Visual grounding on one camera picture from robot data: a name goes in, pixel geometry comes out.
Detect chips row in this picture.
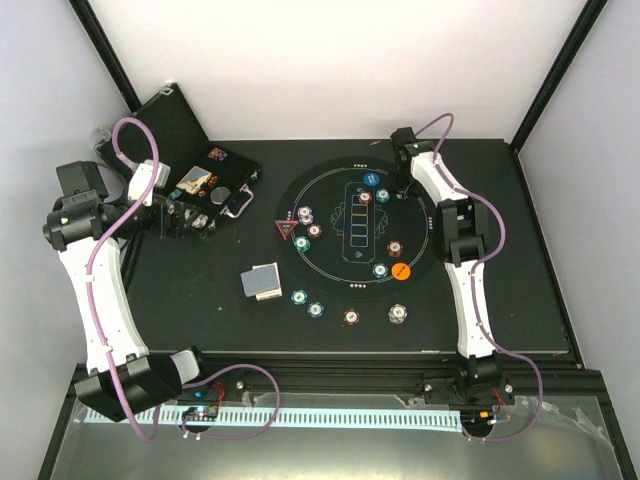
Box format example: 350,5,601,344
191,214,209,229

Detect blue round button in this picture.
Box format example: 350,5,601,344
363,172,381,188

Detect orange round button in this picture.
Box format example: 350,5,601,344
391,262,411,281

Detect blue white chips mat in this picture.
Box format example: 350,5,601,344
297,206,314,225

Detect triangular all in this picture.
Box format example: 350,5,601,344
274,220,299,240

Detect blue white poker chip stack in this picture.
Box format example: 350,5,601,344
388,304,408,324

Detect brown poker chip stack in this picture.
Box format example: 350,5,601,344
343,309,360,325

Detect single green poker chip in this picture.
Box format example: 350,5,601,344
290,290,308,305

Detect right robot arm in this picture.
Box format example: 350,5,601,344
391,127,502,403

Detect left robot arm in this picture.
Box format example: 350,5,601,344
43,161,215,422

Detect card deck in case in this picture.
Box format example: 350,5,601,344
176,166,212,195

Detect black poker case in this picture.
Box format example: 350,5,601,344
94,83,264,236

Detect silver dealer button in case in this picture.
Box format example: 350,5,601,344
210,187,231,205

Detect red dice in case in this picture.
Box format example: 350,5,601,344
197,175,218,198

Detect purple chips in case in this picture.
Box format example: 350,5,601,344
207,147,228,161

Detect round black poker mat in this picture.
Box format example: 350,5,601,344
275,157,436,300

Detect playing card deck box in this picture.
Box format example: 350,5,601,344
240,262,282,301

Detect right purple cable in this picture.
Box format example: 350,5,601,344
414,112,545,445

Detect purple cable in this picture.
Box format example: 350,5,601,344
414,112,545,445
85,117,280,444

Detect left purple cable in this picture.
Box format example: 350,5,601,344
85,117,280,444

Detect black aluminium rail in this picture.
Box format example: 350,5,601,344
201,352,458,394

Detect white slotted cable duct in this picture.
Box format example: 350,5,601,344
136,405,462,433

